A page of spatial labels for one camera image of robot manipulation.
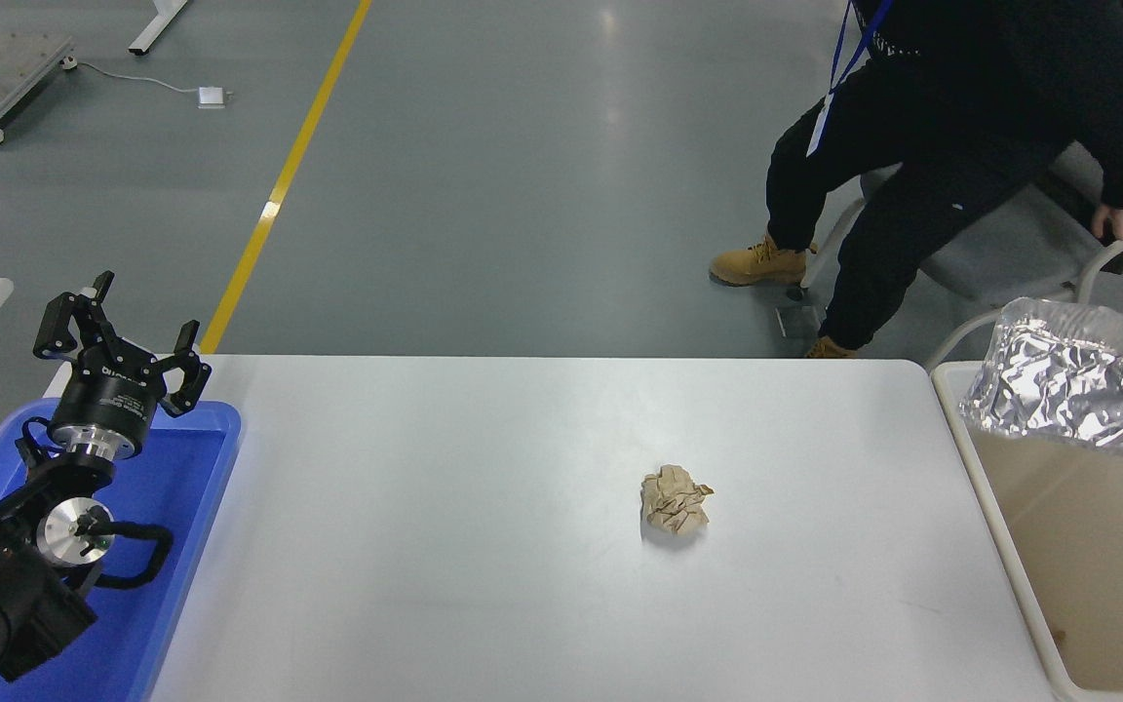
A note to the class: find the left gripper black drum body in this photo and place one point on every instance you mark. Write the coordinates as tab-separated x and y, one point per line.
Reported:
113	395

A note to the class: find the grey white-framed chair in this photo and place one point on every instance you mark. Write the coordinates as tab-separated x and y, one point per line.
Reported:
1029	253

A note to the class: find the crinkled foil tray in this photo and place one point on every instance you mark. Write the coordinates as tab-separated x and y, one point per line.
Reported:
1059	390

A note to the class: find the blue plastic tray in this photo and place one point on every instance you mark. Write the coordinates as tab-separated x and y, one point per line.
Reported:
181	507

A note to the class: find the white power adapter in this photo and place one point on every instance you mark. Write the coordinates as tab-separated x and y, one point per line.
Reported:
212	96

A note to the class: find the grey platform cart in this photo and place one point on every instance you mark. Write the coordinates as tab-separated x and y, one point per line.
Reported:
16	68

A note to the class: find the white desk foot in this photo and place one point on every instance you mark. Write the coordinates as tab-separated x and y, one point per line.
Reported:
157	29

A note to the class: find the crumpled tan paper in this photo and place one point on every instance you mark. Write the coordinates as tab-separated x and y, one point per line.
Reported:
676	499

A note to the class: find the silver floor plate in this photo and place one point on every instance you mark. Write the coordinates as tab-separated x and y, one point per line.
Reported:
793	322

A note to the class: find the person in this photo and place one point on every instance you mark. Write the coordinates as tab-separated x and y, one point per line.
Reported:
990	78

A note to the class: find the large pale plastic bin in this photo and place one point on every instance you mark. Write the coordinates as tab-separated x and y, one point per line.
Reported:
1088	546

